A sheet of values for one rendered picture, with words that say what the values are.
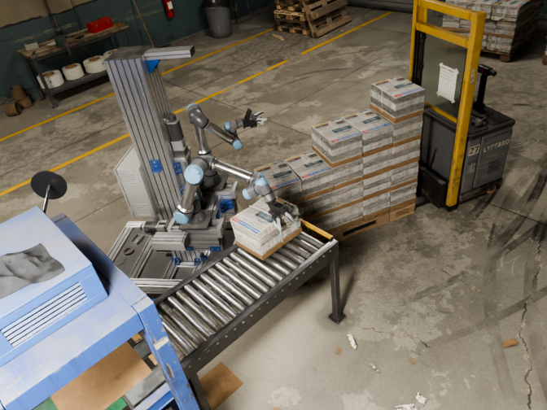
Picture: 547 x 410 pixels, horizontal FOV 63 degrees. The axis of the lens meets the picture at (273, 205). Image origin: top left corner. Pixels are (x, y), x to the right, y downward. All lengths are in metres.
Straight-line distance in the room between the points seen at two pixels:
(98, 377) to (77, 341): 0.87
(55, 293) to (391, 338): 2.45
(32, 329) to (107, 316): 0.26
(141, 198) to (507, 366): 2.90
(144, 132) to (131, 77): 0.40
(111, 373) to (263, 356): 1.22
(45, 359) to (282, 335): 2.07
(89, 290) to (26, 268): 0.25
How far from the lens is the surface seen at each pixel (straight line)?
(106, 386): 2.72
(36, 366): 1.94
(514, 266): 4.26
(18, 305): 1.89
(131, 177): 3.53
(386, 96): 3.92
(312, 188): 3.76
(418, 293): 3.88
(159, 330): 2.03
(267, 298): 2.79
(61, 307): 1.97
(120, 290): 2.02
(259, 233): 2.86
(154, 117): 3.23
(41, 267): 1.97
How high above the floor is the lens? 2.89
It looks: 37 degrees down
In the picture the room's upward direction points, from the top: 9 degrees counter-clockwise
